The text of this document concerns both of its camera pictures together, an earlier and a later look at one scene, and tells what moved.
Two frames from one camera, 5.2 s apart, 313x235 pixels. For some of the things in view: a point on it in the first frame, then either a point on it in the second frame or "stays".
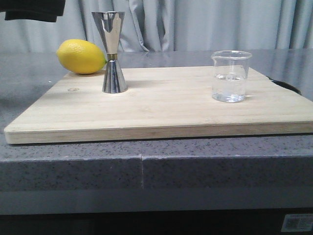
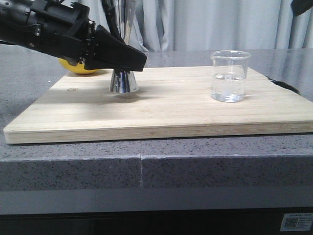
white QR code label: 297,223 stays
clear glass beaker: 229,75 stays
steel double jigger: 110,24 -> 131,16
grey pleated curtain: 172,25 stays
